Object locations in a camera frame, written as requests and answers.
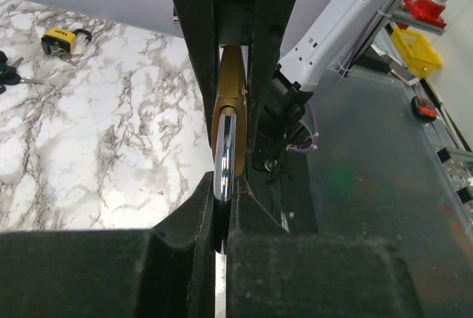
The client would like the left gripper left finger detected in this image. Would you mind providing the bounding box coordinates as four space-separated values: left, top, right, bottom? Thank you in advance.
1 173 215 317

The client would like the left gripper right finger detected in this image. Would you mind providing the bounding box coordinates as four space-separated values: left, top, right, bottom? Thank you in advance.
227 177 423 317

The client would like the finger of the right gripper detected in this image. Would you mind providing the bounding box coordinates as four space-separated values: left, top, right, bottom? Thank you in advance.
173 0 217 126
247 0 296 151

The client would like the large brass padlock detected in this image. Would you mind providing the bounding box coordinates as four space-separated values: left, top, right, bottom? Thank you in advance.
212 45 247 202

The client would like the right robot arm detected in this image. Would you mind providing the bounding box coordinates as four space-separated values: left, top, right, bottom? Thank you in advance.
172 0 398 150

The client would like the black head key bunch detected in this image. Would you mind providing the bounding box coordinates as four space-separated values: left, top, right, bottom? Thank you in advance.
0 50 44 94

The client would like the red plastic part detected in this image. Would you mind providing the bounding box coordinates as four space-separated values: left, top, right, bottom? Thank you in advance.
404 0 447 29

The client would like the yellow black padlock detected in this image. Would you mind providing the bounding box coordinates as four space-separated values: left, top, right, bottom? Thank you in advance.
41 27 92 60

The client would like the yellow plastic bin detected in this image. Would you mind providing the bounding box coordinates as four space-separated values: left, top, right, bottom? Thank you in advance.
391 27 443 79

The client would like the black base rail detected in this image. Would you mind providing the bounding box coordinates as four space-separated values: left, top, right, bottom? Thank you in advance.
245 138 318 234

